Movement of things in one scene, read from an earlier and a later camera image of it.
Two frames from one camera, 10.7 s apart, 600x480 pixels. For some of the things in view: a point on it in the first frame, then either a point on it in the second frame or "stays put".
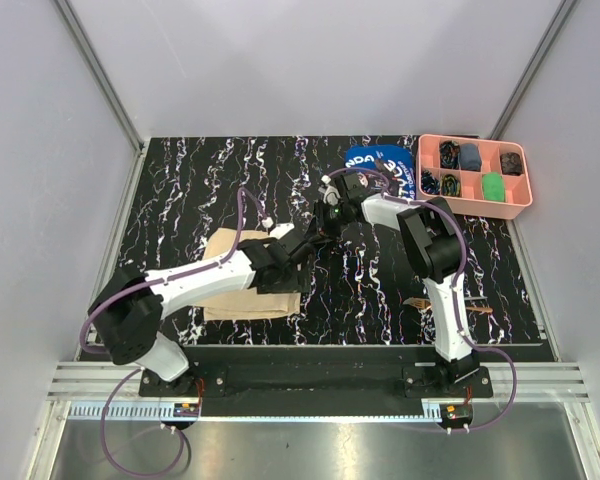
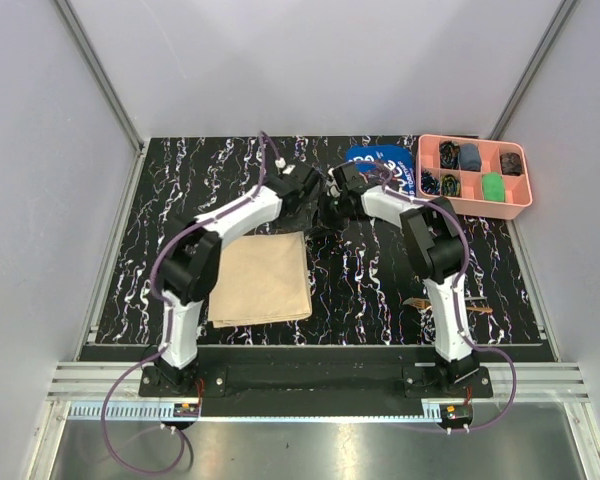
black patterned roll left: [429, 184] stays put
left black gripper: [295, 285] -> [302, 221]
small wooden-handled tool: [425, 304] stays put
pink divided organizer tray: [476, 176] stays put
